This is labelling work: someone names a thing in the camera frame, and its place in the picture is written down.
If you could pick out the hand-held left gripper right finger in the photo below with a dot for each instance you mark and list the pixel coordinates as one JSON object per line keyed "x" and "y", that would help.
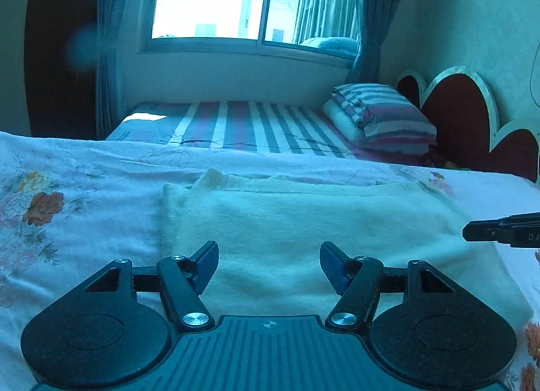
{"x": 331, "y": 266}

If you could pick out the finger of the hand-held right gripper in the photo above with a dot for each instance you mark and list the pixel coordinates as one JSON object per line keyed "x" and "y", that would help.
{"x": 483, "y": 231}
{"x": 521, "y": 218}

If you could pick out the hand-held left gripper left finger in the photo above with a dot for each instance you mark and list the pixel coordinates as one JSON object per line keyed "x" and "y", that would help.
{"x": 206, "y": 265}

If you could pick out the cream knitted sweater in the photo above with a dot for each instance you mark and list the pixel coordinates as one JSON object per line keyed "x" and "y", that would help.
{"x": 295, "y": 222}

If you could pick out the red petal-shaped headboard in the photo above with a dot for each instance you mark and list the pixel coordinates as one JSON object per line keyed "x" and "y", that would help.
{"x": 455, "y": 117}

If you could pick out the floral bed sheet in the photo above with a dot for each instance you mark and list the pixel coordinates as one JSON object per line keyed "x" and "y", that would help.
{"x": 84, "y": 247}

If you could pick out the striped bed sheet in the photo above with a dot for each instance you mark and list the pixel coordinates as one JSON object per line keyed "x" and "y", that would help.
{"x": 236, "y": 127}

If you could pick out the white folded quilt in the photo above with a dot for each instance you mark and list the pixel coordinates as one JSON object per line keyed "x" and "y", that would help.
{"x": 344, "y": 121}

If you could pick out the striped pillow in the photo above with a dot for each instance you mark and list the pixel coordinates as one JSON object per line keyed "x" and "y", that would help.
{"x": 392, "y": 117}

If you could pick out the blue bundled cloth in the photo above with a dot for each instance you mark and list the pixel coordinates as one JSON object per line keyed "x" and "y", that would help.
{"x": 331, "y": 45}

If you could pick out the blue curtain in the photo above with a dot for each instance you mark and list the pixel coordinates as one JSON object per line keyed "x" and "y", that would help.
{"x": 377, "y": 7}
{"x": 114, "y": 36}

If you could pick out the dark wooden wardrobe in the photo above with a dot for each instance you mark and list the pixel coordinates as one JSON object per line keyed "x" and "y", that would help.
{"x": 59, "y": 58}

